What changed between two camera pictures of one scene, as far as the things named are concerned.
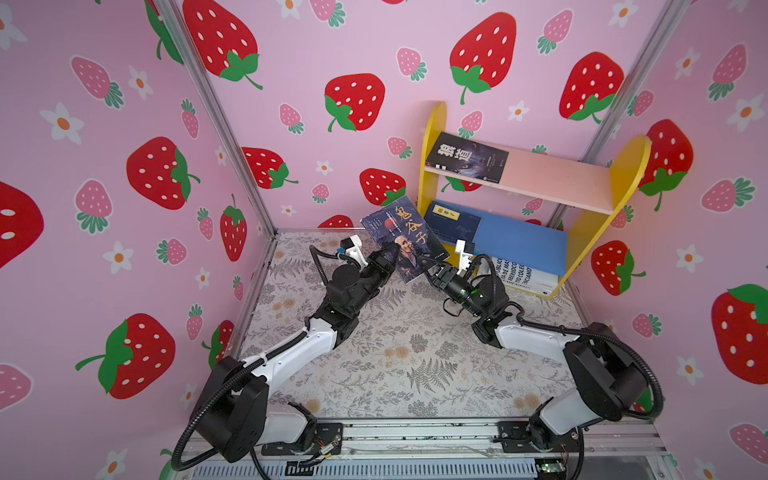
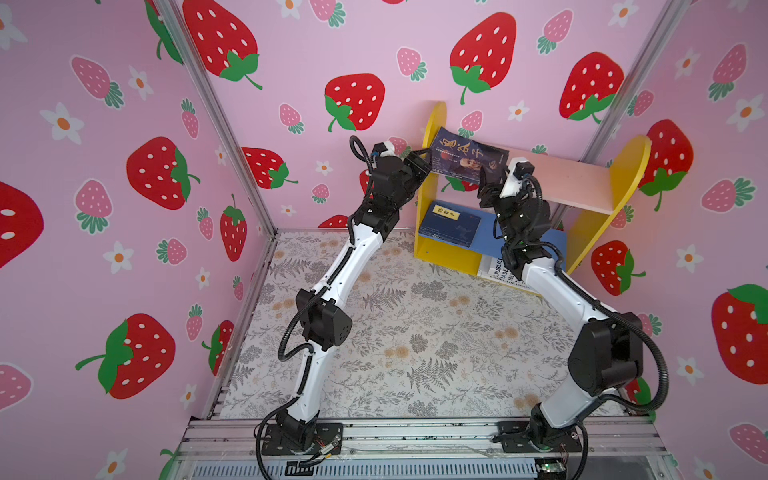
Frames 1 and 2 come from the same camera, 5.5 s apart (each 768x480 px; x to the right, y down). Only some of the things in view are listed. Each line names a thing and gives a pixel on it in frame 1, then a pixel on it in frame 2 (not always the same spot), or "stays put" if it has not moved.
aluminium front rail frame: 584,448 stays put
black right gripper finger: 440,274 -> 489,193
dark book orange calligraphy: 394,219 -> 461,157
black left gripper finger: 385,257 -> 418,164
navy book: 452,224 stays put
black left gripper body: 366,283 -> 405,187
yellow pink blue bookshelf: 537,212 stays put
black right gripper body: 463,293 -> 508,214
